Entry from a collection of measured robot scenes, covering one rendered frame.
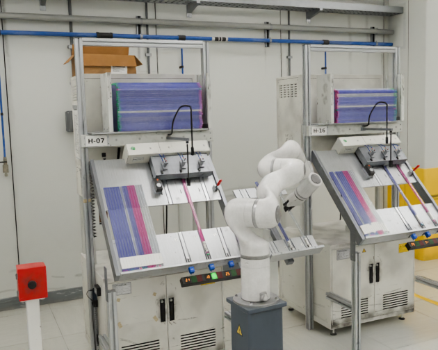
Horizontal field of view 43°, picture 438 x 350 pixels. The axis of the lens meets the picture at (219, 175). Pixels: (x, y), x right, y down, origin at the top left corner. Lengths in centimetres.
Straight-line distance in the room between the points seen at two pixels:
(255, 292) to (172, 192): 99
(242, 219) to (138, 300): 109
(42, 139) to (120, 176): 159
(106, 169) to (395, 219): 177
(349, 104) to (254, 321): 193
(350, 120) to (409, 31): 217
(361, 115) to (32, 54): 250
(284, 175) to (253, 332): 68
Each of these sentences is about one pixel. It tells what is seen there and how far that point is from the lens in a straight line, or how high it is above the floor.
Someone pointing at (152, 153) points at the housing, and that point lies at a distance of 309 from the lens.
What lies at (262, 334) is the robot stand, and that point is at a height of 59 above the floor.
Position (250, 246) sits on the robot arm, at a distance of 223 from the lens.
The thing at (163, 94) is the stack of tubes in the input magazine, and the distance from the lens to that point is 317.
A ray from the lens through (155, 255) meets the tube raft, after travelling 281.
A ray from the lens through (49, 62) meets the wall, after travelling 457.
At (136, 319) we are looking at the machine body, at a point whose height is 36.
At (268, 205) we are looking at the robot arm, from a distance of 219.
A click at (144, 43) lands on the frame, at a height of 188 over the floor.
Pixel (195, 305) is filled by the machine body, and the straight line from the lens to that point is 325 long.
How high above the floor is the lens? 146
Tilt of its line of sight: 6 degrees down
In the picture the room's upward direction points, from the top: 2 degrees counter-clockwise
